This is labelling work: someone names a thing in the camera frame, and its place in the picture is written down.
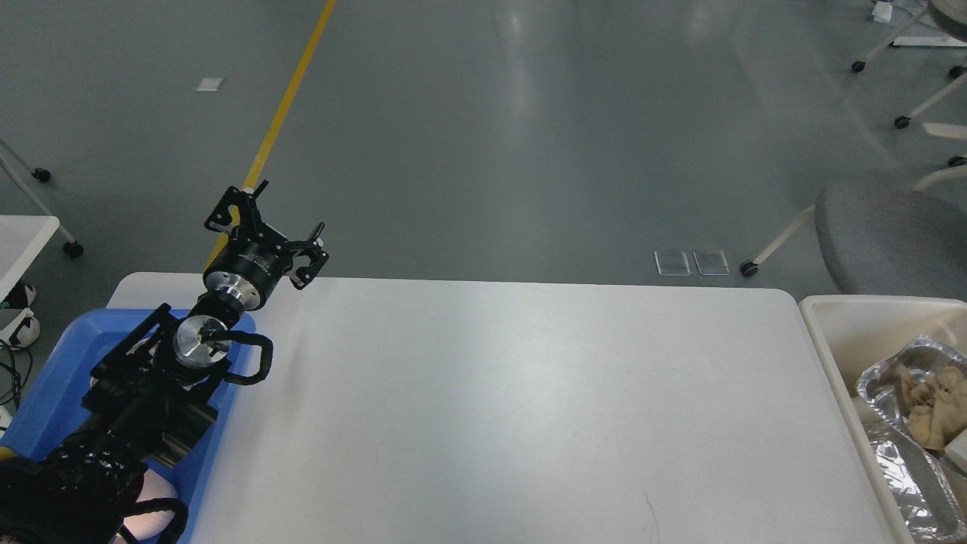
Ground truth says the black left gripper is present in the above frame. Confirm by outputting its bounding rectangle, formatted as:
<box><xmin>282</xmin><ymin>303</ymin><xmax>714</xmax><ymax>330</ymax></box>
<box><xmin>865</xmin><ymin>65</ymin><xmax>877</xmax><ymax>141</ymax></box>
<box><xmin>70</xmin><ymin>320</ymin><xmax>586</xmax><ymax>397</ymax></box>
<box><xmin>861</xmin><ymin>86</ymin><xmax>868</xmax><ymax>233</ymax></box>
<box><xmin>202</xmin><ymin>180</ymin><xmax>329</xmax><ymax>312</ymax></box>

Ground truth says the pink ribbed mug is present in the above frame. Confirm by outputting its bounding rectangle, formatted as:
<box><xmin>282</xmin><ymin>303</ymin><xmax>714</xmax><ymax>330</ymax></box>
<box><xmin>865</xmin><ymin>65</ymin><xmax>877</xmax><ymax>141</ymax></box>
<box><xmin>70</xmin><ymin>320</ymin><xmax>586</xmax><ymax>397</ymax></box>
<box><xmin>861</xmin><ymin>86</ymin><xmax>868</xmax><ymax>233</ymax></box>
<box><xmin>121</xmin><ymin>468</ymin><xmax>179</xmax><ymax>540</ymax></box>

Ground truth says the aluminium foil tray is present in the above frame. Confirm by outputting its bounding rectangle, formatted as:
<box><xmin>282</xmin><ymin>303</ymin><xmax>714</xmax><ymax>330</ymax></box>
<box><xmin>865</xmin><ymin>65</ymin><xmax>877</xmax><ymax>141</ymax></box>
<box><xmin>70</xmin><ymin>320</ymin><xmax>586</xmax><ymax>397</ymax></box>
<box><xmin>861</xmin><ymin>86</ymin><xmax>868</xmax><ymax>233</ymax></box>
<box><xmin>855</xmin><ymin>336</ymin><xmax>966</xmax><ymax>457</ymax></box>

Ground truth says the brown paper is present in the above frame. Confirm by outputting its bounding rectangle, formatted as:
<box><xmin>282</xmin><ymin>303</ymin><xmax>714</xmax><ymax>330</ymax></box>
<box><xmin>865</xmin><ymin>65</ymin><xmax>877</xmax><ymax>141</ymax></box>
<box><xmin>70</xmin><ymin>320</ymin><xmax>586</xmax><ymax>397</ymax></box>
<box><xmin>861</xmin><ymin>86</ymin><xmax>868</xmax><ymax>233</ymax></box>
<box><xmin>898</xmin><ymin>365</ymin><xmax>966</xmax><ymax>453</ymax></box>

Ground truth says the white paper cup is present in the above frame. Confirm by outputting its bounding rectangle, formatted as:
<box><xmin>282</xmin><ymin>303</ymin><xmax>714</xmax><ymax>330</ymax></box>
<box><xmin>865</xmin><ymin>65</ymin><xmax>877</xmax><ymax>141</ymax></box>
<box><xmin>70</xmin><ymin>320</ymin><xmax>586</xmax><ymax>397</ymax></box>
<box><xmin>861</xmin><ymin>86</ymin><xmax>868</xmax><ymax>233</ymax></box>
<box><xmin>942</xmin><ymin>429</ymin><xmax>967</xmax><ymax>478</ymax></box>

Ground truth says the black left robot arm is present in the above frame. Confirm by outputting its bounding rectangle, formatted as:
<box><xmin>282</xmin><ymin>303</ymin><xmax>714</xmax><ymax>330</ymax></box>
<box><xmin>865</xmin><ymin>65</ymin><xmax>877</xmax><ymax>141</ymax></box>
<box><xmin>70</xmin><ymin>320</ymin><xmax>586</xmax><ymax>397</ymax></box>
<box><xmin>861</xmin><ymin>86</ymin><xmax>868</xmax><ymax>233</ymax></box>
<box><xmin>2</xmin><ymin>181</ymin><xmax>329</xmax><ymax>543</ymax></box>

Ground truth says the white side table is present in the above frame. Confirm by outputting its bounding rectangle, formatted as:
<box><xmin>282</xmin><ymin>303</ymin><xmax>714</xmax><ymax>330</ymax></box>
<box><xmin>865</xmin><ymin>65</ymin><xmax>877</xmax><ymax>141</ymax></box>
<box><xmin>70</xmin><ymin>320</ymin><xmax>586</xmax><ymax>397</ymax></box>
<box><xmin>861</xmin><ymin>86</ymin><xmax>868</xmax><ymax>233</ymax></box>
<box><xmin>1</xmin><ymin>141</ymin><xmax>85</xmax><ymax>297</ymax></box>

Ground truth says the black white sneaker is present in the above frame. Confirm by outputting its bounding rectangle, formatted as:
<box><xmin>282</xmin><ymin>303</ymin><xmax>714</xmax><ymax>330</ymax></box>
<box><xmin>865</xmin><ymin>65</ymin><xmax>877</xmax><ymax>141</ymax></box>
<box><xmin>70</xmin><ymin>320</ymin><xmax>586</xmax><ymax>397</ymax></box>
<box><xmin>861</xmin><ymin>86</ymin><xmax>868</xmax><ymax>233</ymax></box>
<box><xmin>1</xmin><ymin>281</ymin><xmax>41</xmax><ymax>349</ymax></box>

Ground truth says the blue plastic tray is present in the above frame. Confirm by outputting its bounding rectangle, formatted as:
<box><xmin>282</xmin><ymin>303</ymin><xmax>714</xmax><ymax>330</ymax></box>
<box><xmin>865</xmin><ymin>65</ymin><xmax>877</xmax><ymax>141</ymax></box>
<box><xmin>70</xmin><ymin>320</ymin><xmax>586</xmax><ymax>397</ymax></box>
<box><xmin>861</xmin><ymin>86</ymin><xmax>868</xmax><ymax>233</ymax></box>
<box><xmin>2</xmin><ymin>309</ymin><xmax>239</xmax><ymax>543</ymax></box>

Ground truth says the beige plastic bin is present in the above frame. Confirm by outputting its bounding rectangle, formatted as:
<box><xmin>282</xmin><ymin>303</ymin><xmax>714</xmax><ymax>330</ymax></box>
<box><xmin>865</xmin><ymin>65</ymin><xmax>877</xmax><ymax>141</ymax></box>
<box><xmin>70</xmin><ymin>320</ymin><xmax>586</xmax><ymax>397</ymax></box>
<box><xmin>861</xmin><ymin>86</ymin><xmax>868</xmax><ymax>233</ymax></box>
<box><xmin>800</xmin><ymin>294</ymin><xmax>966</xmax><ymax>543</ymax></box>

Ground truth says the grey office chair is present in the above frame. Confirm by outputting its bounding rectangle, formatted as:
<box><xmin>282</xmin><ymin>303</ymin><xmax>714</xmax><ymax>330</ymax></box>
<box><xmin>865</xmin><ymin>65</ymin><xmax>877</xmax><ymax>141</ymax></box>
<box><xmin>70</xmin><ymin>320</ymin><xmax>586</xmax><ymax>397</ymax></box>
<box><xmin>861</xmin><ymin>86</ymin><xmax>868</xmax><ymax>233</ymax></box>
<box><xmin>739</xmin><ymin>181</ymin><xmax>966</xmax><ymax>301</ymax></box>

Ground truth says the white chair base with casters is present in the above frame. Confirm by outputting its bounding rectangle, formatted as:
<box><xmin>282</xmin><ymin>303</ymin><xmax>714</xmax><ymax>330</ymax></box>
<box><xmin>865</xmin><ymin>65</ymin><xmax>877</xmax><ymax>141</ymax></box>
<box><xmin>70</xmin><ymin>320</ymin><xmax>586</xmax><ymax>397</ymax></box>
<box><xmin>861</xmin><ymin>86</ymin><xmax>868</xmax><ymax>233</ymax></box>
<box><xmin>851</xmin><ymin>0</ymin><xmax>967</xmax><ymax>168</ymax></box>

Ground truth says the foil tray in bin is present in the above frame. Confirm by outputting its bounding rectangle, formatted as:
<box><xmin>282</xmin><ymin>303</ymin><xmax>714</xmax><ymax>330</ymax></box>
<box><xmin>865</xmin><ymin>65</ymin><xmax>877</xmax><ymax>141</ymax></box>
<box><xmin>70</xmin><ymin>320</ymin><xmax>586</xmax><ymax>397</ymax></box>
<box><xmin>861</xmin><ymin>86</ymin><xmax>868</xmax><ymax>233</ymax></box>
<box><xmin>863</xmin><ymin>422</ymin><xmax>965</xmax><ymax>543</ymax></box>

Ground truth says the black cable on floor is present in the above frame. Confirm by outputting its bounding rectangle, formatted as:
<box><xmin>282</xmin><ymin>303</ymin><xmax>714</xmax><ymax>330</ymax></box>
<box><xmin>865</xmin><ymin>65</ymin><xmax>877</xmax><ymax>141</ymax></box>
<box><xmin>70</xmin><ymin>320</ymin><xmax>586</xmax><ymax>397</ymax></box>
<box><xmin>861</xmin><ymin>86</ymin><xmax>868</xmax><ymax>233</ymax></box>
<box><xmin>0</xmin><ymin>338</ymin><xmax>34</xmax><ymax>413</ymax></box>

